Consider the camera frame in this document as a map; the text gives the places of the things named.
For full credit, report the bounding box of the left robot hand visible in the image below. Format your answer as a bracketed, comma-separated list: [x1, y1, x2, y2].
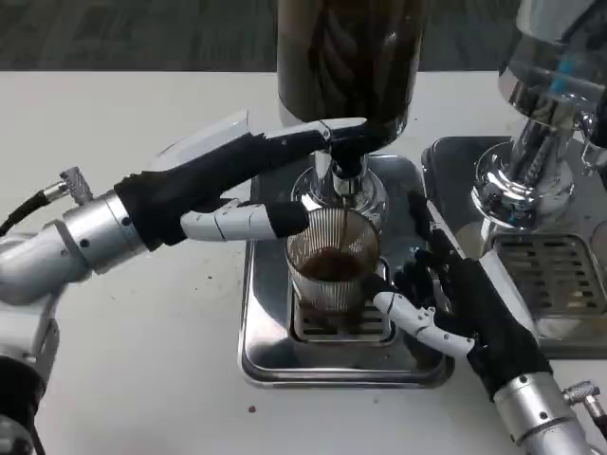
[113, 109, 370, 252]

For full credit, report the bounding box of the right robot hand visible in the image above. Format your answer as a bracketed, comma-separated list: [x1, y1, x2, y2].
[360, 191, 555, 404]

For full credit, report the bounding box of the clear ribbed glass cup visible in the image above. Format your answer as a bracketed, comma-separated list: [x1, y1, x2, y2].
[284, 208, 383, 319]

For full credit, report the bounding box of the black dispenser tap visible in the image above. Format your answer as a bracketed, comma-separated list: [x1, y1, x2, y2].
[329, 127, 372, 200]

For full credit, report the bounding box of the steel drip grid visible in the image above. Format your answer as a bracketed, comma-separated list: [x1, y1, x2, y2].
[288, 258, 397, 343]
[492, 232, 607, 319]

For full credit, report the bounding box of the dark drink dispenser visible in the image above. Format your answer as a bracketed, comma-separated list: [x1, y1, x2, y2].
[275, 0, 428, 228]

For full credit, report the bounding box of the steel dispenser tap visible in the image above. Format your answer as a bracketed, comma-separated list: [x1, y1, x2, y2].
[572, 87, 607, 172]

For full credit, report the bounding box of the clear drink dispenser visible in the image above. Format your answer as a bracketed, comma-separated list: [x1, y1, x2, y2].
[471, 0, 607, 238]

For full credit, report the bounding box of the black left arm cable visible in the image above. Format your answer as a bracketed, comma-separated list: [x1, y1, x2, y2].
[0, 165, 95, 236]

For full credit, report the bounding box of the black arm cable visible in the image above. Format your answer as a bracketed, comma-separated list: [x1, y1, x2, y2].
[561, 381, 607, 430]
[0, 165, 95, 236]

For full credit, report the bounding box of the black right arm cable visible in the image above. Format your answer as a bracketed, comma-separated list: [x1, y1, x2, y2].
[561, 381, 607, 430]

